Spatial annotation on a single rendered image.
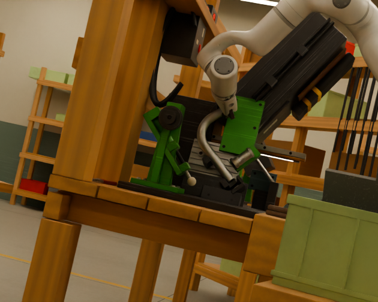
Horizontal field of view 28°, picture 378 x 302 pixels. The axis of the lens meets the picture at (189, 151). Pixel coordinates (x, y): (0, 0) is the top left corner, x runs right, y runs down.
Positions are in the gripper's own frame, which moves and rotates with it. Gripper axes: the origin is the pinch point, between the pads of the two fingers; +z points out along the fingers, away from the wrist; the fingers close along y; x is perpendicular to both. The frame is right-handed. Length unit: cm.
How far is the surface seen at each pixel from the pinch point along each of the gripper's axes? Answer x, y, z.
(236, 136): 0.5, -9.6, 2.9
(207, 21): -10.3, 29.1, -7.9
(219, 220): 28, -46, -48
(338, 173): 11, -62, -96
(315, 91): -36.9, -4.0, 15.7
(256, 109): -10.5, -4.7, 2.0
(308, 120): -123, 79, 294
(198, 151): 13.9, -7.2, 5.4
